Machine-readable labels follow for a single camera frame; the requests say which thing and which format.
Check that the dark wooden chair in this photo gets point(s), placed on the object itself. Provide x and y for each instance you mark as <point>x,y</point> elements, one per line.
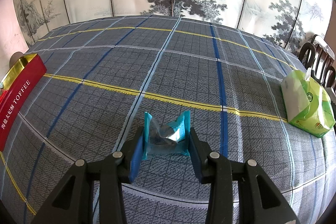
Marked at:
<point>317,55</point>

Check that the teal candy wrapper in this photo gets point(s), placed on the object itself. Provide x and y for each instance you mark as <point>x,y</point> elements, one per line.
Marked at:
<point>171,138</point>

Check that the green tissue pack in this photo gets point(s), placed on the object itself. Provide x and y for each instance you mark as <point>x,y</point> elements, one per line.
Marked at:
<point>307,104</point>

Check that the red snack packet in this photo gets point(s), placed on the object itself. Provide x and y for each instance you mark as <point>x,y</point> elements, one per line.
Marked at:
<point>3,95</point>

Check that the blue plaid tablecloth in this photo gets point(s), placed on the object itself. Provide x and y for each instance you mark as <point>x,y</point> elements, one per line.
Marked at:
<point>104,75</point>

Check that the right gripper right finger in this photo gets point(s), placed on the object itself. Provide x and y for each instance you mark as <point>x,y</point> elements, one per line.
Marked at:
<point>199,150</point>

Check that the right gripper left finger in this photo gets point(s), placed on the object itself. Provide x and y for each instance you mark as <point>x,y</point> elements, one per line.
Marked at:
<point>137,149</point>

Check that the red gold toffee tin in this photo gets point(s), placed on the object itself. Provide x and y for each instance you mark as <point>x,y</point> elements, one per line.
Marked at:
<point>19,82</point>

